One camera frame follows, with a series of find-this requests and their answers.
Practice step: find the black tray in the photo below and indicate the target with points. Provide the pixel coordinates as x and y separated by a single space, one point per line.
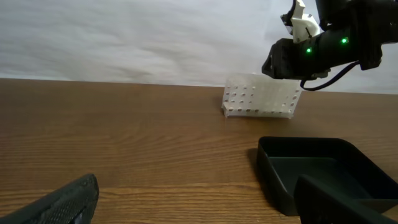
280 174

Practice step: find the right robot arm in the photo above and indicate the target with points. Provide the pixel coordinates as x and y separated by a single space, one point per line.
357 31

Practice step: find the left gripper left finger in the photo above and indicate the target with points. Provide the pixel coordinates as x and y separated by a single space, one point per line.
62 205

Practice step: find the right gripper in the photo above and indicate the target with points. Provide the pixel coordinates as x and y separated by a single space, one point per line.
284 60

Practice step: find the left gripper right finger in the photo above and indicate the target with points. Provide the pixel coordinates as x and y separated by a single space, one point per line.
326 205

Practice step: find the white test tube rack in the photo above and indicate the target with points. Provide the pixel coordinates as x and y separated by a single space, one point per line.
261 96

